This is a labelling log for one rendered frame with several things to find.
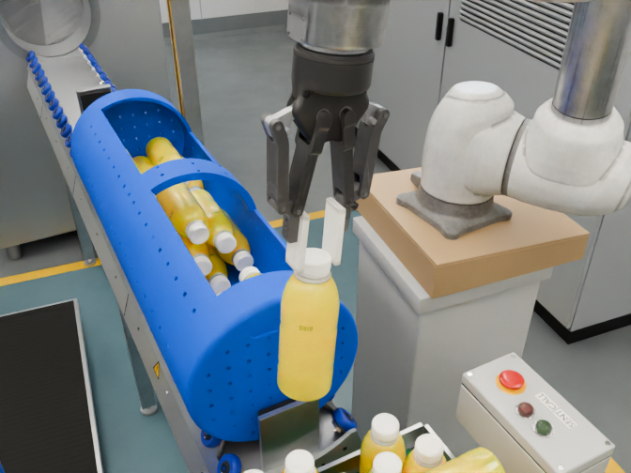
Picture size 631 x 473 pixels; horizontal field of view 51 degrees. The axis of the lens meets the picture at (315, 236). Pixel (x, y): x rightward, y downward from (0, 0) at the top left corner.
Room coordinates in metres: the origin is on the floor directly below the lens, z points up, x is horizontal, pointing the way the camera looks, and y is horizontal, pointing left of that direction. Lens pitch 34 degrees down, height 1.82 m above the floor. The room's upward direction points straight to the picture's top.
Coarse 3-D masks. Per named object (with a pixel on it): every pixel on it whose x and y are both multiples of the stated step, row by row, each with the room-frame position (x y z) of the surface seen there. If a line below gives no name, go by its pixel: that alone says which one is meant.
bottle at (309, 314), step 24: (288, 288) 0.56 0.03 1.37; (312, 288) 0.55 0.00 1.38; (336, 288) 0.57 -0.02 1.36; (288, 312) 0.54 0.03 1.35; (312, 312) 0.54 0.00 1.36; (336, 312) 0.55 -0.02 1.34; (288, 336) 0.54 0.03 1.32; (312, 336) 0.53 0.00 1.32; (288, 360) 0.53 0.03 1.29; (312, 360) 0.53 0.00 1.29; (288, 384) 0.53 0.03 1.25; (312, 384) 0.52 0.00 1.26
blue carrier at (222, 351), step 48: (144, 96) 1.44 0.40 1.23; (96, 144) 1.27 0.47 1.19; (144, 144) 1.48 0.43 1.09; (192, 144) 1.47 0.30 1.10; (96, 192) 1.16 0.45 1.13; (144, 192) 1.03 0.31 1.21; (240, 192) 1.11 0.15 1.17; (144, 240) 0.92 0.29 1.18; (144, 288) 0.85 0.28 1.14; (192, 288) 0.76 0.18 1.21; (240, 288) 0.73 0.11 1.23; (192, 336) 0.69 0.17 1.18; (240, 336) 0.67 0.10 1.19; (336, 336) 0.75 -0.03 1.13; (192, 384) 0.64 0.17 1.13; (240, 384) 0.67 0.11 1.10; (336, 384) 0.75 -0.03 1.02; (240, 432) 0.67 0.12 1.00
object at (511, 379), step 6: (504, 372) 0.68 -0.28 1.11; (510, 372) 0.68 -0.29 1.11; (516, 372) 0.68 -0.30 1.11; (504, 378) 0.67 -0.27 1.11; (510, 378) 0.67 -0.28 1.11; (516, 378) 0.67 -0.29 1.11; (522, 378) 0.67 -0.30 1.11; (504, 384) 0.66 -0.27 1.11; (510, 384) 0.66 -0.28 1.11; (516, 384) 0.66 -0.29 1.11; (522, 384) 0.66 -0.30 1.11
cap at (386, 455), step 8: (376, 456) 0.56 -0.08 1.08; (384, 456) 0.56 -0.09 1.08; (392, 456) 0.56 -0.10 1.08; (376, 464) 0.55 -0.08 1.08; (384, 464) 0.55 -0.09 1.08; (392, 464) 0.55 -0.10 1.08; (400, 464) 0.55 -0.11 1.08; (376, 472) 0.54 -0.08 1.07; (384, 472) 0.54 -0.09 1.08; (392, 472) 0.54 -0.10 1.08; (400, 472) 0.54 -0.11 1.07
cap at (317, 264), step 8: (312, 248) 0.59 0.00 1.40; (312, 256) 0.57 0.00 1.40; (320, 256) 0.57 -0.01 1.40; (328, 256) 0.57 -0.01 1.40; (304, 264) 0.56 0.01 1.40; (312, 264) 0.56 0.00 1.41; (320, 264) 0.56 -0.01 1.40; (328, 264) 0.56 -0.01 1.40; (304, 272) 0.56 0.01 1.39; (312, 272) 0.55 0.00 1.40; (320, 272) 0.56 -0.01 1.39; (328, 272) 0.56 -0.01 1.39
